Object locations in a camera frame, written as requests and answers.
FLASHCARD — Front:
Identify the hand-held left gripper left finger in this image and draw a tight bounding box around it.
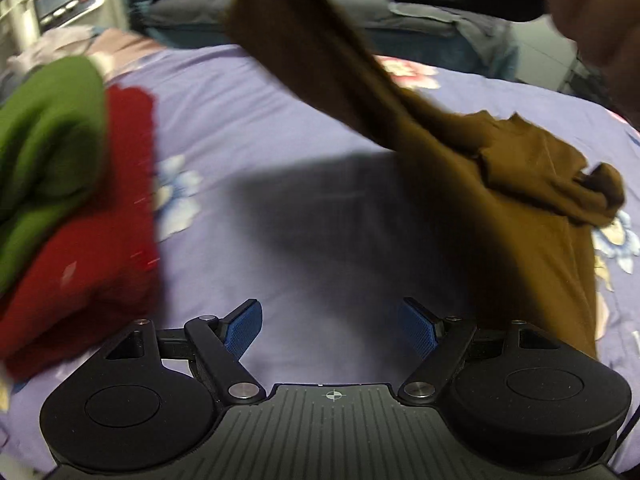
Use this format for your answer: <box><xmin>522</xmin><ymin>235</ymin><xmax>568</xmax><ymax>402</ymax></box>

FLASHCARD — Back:
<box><xmin>102</xmin><ymin>299</ymin><xmax>266</xmax><ymax>405</ymax></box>

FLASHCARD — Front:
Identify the pale pink cloth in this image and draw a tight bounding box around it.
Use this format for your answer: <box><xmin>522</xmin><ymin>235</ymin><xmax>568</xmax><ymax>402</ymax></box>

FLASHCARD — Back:
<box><xmin>7</xmin><ymin>25</ymin><xmax>168</xmax><ymax>83</ymax></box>

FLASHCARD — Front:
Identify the purple floral blanket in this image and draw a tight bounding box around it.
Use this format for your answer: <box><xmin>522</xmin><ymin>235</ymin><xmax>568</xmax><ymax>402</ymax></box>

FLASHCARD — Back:
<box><xmin>0</xmin><ymin>44</ymin><xmax>640</xmax><ymax>471</ymax></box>

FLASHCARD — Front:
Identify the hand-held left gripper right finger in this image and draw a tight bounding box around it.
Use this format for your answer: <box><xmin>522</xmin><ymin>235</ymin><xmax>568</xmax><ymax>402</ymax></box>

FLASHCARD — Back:
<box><xmin>397</xmin><ymin>297</ymin><xmax>558</xmax><ymax>405</ymax></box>

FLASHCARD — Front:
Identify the green garment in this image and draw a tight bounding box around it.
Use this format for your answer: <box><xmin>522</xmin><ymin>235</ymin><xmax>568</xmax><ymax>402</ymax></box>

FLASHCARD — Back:
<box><xmin>0</xmin><ymin>55</ymin><xmax>110</xmax><ymax>297</ymax></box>

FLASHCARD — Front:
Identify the person's right hand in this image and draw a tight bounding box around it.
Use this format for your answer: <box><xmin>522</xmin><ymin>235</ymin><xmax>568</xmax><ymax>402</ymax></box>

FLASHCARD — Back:
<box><xmin>517</xmin><ymin>0</ymin><xmax>640</xmax><ymax>128</ymax></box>

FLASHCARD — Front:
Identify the grey duvet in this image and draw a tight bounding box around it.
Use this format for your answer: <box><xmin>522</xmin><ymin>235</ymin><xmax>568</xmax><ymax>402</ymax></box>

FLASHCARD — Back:
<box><xmin>145</xmin><ymin>0</ymin><xmax>521</xmax><ymax>81</ymax></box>

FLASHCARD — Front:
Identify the red garment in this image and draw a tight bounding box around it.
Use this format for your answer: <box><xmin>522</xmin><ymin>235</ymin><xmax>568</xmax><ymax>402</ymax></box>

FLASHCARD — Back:
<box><xmin>0</xmin><ymin>85</ymin><xmax>163</xmax><ymax>382</ymax></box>

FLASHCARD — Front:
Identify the white microwave oven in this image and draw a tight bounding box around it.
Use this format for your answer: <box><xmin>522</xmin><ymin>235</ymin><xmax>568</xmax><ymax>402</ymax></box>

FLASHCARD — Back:
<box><xmin>2</xmin><ymin>0</ymin><xmax>126</xmax><ymax>46</ymax></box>

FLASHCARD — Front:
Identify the brown small garment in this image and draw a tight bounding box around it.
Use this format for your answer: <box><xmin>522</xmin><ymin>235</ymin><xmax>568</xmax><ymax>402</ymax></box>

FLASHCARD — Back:
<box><xmin>224</xmin><ymin>0</ymin><xmax>626</xmax><ymax>361</ymax></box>

